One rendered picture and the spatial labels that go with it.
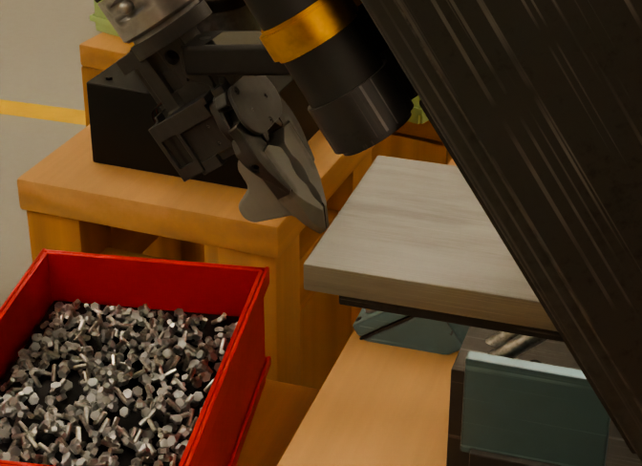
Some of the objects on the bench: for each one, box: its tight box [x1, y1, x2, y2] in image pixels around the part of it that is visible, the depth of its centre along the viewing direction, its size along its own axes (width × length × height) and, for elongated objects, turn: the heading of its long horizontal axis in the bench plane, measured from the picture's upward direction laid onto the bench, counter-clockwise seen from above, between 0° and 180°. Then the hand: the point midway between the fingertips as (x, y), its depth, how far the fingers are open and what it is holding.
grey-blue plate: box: [460, 351, 610, 466], centre depth 92 cm, size 10×2×14 cm, turn 72°
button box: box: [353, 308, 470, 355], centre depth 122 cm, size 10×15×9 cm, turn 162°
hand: (323, 214), depth 115 cm, fingers closed
